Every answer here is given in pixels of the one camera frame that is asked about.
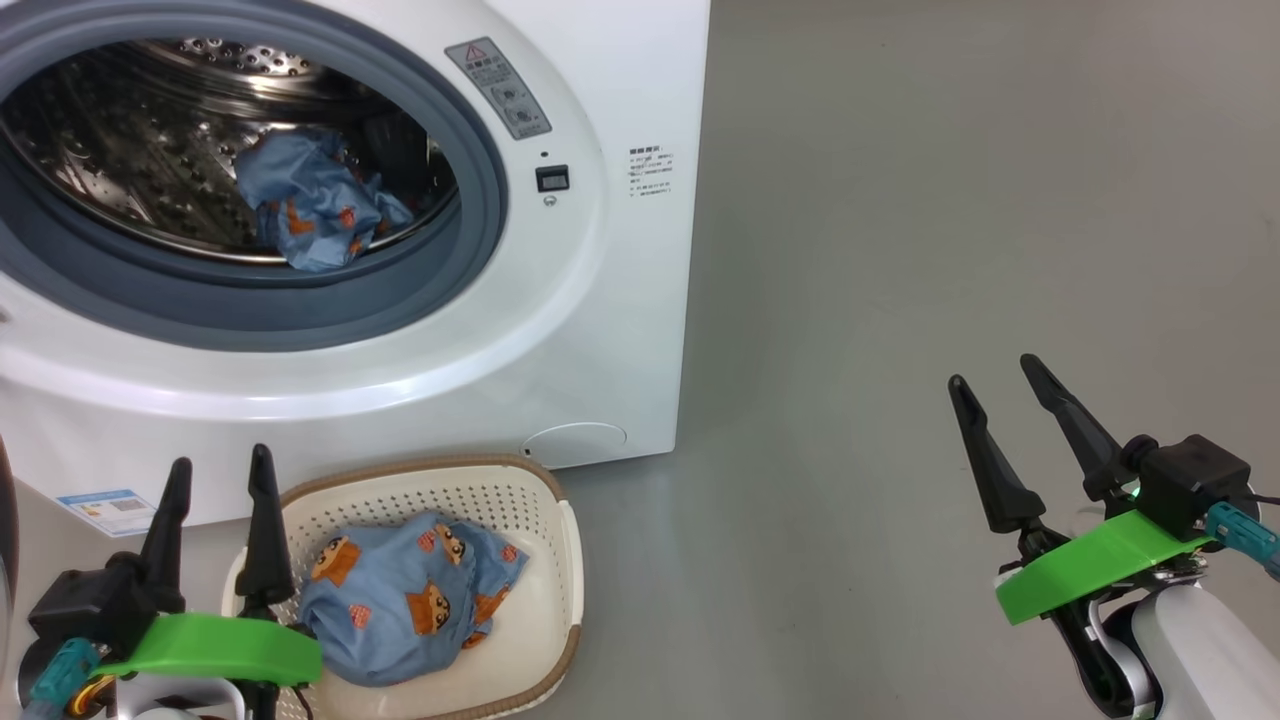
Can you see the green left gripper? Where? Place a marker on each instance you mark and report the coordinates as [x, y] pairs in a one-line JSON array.
[[220, 648]]

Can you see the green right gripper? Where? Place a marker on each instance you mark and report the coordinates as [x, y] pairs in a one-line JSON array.
[[1090, 570]]

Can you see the blue cartoon print garment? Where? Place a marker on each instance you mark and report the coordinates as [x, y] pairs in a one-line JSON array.
[[400, 600], [310, 200]]

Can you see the black round glass washer door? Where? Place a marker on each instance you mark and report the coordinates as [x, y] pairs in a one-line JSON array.
[[6, 520]]

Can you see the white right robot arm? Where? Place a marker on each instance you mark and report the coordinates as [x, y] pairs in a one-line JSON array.
[[1210, 650]]

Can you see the stainless steel washing machine drum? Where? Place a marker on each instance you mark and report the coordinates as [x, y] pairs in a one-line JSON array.
[[120, 150]]

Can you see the white front-load washing machine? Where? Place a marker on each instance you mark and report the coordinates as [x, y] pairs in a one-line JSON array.
[[620, 300]]

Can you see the blue energy label sticker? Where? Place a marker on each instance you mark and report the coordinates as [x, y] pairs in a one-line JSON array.
[[110, 512]]

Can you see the white perforated laundry basket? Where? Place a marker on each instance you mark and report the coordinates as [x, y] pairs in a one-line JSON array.
[[530, 620]]

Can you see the round white filter cover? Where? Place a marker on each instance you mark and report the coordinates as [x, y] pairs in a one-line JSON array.
[[575, 445]]

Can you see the small black text label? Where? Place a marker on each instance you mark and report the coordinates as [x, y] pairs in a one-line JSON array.
[[650, 172]]

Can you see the grey warning sticker strip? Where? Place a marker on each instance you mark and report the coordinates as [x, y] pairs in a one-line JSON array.
[[498, 90]]

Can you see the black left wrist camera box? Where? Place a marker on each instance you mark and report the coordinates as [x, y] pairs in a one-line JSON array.
[[90, 605]]

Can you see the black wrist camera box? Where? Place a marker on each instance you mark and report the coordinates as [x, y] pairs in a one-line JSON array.
[[1190, 480], [90, 605]]

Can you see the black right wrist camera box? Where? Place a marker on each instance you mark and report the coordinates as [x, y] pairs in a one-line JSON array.
[[1190, 480]]

